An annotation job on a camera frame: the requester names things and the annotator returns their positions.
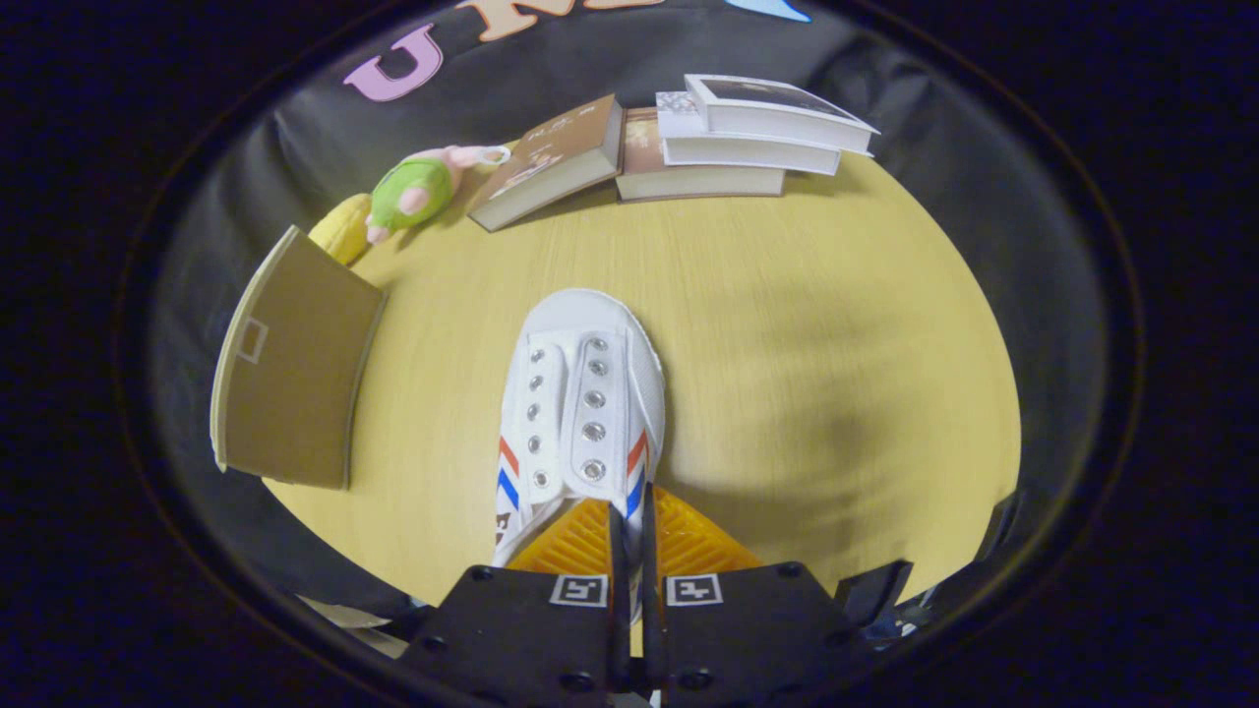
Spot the beige fabric storage box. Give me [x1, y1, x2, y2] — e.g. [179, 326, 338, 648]
[210, 225, 388, 491]

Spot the yellow plush toy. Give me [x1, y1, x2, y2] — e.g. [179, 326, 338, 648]
[308, 193, 375, 266]

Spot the white patterned cover book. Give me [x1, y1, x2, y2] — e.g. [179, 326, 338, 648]
[655, 90, 843, 178]

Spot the white canvas shoe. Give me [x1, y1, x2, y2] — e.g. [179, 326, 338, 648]
[490, 287, 668, 620]

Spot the green and pink plush toy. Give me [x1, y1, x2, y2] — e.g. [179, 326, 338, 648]
[364, 145, 512, 245]

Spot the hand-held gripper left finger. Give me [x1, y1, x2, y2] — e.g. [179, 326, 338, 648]
[398, 497, 630, 708]

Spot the thick tan cover book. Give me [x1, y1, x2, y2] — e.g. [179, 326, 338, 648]
[616, 106, 788, 203]

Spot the brown cover book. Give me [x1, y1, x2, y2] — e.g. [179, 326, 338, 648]
[467, 93, 627, 233]

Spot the black backdrop cloth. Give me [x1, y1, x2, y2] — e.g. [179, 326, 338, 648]
[148, 0, 1112, 620]

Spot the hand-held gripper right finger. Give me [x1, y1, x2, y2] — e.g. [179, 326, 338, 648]
[641, 482, 876, 708]

